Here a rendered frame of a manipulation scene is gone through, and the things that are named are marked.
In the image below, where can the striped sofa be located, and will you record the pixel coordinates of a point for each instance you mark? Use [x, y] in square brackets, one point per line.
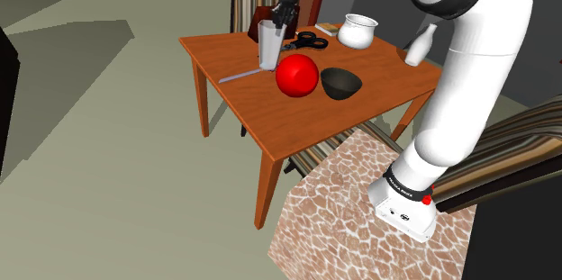
[500, 156]

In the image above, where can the dark red box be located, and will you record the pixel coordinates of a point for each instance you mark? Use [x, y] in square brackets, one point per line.
[255, 26]

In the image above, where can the patterned stone robot stand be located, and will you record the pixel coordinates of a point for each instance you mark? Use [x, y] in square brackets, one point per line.
[351, 226]

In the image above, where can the red ball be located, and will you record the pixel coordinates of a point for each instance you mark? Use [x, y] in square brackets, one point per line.
[297, 75]

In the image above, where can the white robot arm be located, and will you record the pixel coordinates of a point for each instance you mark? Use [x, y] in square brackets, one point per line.
[465, 94]

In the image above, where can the white bottle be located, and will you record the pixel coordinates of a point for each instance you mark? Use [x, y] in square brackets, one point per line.
[419, 48]

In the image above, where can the white round pot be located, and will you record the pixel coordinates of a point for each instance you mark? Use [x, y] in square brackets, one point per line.
[356, 33]

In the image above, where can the brown wooden table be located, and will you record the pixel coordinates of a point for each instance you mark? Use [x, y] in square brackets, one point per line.
[272, 108]

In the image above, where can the small tan book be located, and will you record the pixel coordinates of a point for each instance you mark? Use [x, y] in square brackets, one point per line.
[328, 29]

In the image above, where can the silver knife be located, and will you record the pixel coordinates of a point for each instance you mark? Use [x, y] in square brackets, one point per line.
[239, 76]

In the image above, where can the black bowl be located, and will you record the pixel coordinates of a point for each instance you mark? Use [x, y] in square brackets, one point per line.
[340, 84]

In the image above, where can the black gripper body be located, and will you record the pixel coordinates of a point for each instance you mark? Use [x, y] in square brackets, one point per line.
[285, 6]

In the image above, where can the clear grey glass cup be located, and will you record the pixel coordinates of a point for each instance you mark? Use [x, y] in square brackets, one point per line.
[268, 51]

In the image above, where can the black scissors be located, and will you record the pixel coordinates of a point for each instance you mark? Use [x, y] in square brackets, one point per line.
[309, 42]

